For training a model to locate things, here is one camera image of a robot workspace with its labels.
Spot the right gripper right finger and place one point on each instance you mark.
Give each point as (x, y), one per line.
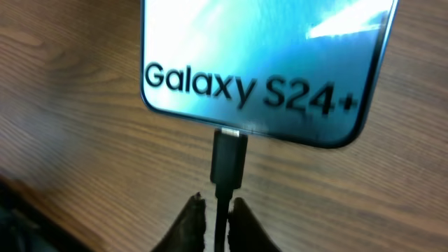
(246, 234)

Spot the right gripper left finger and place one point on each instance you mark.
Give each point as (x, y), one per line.
(186, 234)

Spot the blue Galaxy S24+ smartphone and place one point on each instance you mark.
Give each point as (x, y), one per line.
(296, 70)

